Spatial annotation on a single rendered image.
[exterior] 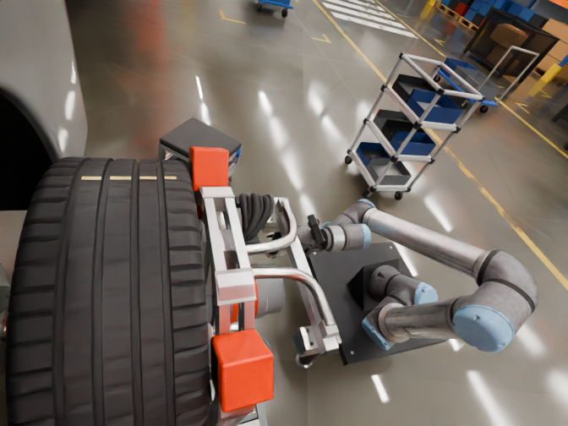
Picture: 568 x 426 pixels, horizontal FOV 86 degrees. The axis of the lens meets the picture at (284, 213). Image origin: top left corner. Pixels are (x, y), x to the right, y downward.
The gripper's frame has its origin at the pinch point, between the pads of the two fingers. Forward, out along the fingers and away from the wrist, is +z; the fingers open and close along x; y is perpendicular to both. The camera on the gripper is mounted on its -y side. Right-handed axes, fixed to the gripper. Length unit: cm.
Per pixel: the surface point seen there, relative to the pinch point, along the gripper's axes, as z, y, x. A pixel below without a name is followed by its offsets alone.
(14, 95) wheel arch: 56, -36, 10
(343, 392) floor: -50, 83, -38
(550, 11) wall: -1050, -31, 705
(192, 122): 8, 49, 130
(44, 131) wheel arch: 56, -22, 19
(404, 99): -134, 6, 116
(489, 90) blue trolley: -434, 49, 271
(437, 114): -144, 1, 92
